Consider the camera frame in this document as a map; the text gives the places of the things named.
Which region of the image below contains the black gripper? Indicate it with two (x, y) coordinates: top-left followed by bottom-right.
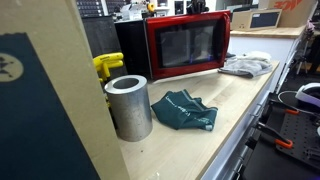
(186, 0), (210, 15)

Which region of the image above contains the red microwave door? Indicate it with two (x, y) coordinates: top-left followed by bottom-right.
(144, 9), (232, 81)

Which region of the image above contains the cardboard box dark panel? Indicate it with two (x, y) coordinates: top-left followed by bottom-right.
(230, 8), (283, 32)

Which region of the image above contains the white side bench cabinet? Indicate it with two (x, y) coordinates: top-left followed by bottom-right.
(228, 25), (308, 93)

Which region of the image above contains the grey towel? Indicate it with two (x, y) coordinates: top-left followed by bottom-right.
(217, 55), (274, 79)

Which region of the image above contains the white towel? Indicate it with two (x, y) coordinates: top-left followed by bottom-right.
(243, 50), (273, 63)

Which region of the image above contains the cardboard box orange print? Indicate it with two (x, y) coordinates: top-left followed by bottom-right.
(268, 0), (319, 28)

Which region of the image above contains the black flat panel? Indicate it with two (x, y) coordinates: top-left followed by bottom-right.
(81, 14), (128, 80)

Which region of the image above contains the dark green cloth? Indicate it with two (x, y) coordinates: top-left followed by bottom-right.
(150, 88), (219, 132)

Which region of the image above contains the black parts organizer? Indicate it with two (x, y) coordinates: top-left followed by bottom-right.
(75, 0), (105, 18)

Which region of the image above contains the black tripod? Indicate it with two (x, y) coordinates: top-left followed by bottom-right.
(295, 33), (313, 76)

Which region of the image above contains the grey metal cylinder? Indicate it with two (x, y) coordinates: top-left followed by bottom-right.
(103, 74), (154, 143)

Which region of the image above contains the large cardboard box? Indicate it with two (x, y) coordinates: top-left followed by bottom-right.
(0, 0), (131, 180)

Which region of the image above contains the white workbench cabinet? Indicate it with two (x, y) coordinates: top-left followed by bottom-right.
(199, 63), (281, 180)

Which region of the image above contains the black perforated board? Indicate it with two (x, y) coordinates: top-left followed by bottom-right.
(275, 111), (320, 168)

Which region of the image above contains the yellow handled tool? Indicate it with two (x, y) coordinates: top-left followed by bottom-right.
(92, 51), (125, 108)

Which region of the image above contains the white cable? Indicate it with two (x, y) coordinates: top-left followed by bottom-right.
(277, 89), (320, 116)

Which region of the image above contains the black clamp orange handle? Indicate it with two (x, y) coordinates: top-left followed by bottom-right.
(252, 121), (295, 150)
(268, 99), (301, 116)

